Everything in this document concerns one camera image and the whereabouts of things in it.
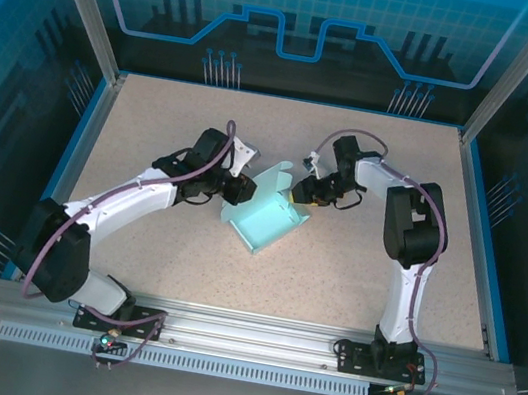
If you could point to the light blue paper box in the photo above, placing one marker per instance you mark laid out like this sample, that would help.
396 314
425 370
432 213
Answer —
265 218

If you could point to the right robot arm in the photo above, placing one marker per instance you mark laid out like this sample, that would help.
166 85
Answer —
412 222

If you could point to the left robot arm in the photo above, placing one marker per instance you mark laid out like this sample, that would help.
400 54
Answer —
65 265

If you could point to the blue table edge strip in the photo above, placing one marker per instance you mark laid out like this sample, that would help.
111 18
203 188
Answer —
62 174
487 245

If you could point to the small green-lit circuit board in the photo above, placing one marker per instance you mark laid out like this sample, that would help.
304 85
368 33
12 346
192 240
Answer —
389 391
107 341

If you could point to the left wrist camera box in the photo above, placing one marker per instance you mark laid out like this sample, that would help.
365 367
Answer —
242 153

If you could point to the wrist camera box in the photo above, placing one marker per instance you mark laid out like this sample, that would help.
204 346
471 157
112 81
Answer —
242 153
314 165

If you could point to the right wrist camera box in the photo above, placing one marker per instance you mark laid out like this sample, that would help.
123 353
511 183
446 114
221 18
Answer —
314 165

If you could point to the aluminium side rail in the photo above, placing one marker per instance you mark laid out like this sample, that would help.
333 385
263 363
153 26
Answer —
75 176
474 243

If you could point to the aluminium frame beam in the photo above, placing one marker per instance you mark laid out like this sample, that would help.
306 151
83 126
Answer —
246 336

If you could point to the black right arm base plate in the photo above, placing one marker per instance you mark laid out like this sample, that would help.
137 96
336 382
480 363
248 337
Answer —
351 359

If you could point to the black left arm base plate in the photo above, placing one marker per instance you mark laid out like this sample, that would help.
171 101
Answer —
140 331

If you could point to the aluminium corner post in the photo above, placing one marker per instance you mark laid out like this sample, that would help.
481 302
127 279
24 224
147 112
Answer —
89 1
508 71

